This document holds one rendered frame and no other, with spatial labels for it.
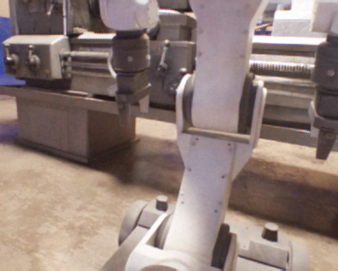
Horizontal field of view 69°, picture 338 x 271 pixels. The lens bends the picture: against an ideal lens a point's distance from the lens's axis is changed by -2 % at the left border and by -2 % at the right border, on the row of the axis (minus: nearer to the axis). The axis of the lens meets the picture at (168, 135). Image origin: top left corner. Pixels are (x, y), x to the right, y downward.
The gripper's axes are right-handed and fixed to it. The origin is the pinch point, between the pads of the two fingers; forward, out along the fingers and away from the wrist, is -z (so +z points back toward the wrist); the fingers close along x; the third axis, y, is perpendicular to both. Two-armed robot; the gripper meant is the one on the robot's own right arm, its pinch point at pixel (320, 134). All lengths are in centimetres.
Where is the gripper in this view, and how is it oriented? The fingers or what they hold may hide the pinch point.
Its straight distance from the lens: 60.9
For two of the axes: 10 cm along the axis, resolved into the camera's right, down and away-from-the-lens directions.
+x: 3.8, -4.1, 8.3
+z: -0.1, -9.0, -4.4
